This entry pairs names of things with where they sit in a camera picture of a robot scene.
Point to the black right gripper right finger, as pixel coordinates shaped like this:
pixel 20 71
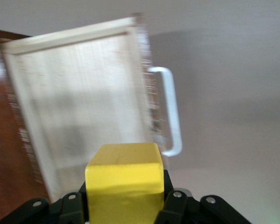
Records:
pixel 189 210

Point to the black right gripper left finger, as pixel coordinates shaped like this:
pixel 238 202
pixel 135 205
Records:
pixel 60 210

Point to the yellow cube block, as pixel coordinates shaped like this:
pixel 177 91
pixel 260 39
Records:
pixel 123 177

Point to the dark brown wooden cabinet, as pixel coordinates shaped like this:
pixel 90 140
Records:
pixel 9 140

